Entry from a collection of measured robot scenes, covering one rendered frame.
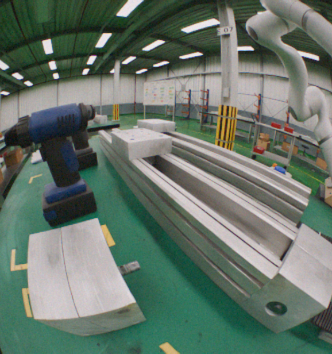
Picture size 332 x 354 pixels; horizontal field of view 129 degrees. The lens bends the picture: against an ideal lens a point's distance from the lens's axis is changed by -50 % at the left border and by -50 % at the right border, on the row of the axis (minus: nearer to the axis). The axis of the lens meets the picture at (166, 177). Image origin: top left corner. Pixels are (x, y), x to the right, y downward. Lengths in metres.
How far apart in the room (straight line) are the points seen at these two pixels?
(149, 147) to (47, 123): 0.22
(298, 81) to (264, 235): 0.56
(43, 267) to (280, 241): 0.26
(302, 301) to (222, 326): 0.10
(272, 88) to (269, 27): 7.83
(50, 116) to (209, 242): 0.29
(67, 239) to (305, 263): 0.24
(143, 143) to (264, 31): 0.49
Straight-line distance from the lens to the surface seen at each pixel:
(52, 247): 0.16
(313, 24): 0.39
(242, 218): 0.23
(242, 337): 0.23
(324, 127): 0.72
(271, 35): 0.54
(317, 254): 0.21
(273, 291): 0.17
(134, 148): 0.33
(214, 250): 0.19
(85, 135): 0.55
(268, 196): 0.34
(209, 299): 0.22
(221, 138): 3.50
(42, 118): 0.28
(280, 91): 8.23
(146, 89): 6.44
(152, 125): 0.63
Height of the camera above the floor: 0.98
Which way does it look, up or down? 27 degrees down
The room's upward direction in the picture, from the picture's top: 2 degrees clockwise
